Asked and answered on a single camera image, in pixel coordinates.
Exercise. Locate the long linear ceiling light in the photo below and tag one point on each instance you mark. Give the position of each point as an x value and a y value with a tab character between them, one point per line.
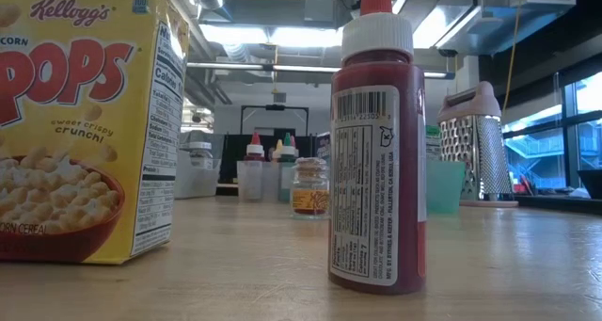
305	68

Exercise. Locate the yellow Corn Pops cereal box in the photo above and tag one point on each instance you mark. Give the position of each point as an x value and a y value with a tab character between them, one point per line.
70	123

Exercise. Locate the glass jar with orange label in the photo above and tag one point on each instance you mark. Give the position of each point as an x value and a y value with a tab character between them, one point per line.
310	194

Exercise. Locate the dark blue cereal box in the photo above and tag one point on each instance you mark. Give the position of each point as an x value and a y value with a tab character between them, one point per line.
322	147

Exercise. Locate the dark bin by window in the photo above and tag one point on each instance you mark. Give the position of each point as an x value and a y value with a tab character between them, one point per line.
591	182

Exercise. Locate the black gantry frame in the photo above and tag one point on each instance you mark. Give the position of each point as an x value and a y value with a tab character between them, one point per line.
275	107

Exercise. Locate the translucent white plastic bin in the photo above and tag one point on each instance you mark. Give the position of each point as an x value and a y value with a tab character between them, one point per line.
197	182
263	184

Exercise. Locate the green Apple Jacks cereal box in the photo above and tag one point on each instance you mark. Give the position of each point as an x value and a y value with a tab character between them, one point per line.
432	144

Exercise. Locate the grey hanging box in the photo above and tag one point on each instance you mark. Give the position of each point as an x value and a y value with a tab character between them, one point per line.
279	97

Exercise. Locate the green-capped sauce bottle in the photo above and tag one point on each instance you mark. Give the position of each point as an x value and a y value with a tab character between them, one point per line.
287	170

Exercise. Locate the white-lidded spice jar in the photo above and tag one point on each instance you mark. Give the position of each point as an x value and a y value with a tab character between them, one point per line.
201	154

